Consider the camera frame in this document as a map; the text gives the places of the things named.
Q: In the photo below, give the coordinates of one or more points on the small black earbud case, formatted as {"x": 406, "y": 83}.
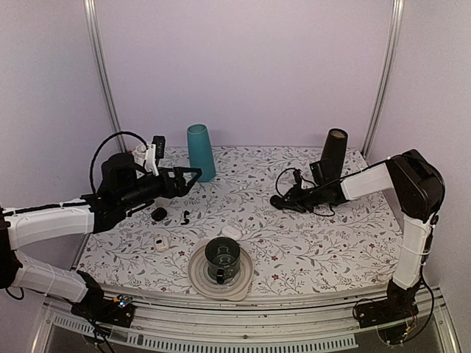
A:
{"x": 158, "y": 214}

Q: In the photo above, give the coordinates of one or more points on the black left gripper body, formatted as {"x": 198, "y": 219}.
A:
{"x": 166, "y": 190}

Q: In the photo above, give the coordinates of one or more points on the dark glass mug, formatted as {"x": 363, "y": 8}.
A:
{"x": 223, "y": 258}

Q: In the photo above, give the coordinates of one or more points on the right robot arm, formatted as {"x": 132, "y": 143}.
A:
{"x": 420, "y": 191}

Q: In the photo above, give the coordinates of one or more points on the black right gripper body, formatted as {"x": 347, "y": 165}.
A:
{"x": 308, "y": 200}

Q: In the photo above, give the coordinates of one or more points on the dark brown tall cup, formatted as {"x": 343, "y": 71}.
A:
{"x": 333, "y": 153}

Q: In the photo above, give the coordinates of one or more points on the right aluminium frame post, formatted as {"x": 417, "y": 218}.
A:
{"x": 385, "y": 75}

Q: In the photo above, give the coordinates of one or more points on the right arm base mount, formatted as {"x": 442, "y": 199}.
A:
{"x": 369, "y": 313}

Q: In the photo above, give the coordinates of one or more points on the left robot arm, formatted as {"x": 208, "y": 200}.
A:
{"x": 126, "y": 188}

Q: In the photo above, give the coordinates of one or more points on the aluminium frame post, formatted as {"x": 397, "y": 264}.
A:
{"x": 385, "y": 75}
{"x": 98, "y": 54}

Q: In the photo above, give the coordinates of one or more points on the black oval charging case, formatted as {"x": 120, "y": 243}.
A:
{"x": 277, "y": 202}

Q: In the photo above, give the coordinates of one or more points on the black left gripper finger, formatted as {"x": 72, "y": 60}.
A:
{"x": 189, "y": 183}
{"x": 187, "y": 170}

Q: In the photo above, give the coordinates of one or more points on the left aluminium frame post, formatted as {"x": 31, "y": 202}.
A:
{"x": 98, "y": 54}

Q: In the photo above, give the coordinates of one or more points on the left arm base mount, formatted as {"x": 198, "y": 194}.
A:
{"x": 106, "y": 311}

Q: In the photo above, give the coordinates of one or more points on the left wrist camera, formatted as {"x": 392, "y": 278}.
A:
{"x": 154, "y": 153}

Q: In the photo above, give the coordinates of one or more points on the small white earbud case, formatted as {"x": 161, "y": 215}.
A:
{"x": 161, "y": 244}

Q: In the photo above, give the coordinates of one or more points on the white open charging case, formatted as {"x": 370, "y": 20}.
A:
{"x": 231, "y": 232}

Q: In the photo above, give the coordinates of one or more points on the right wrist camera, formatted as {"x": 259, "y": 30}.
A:
{"x": 299, "y": 182}

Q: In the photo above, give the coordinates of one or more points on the teal cup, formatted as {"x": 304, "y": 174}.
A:
{"x": 200, "y": 151}

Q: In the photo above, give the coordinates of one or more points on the beige round plate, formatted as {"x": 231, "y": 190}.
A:
{"x": 235, "y": 290}

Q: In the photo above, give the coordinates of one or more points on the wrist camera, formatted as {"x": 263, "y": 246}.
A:
{"x": 154, "y": 153}
{"x": 299, "y": 182}

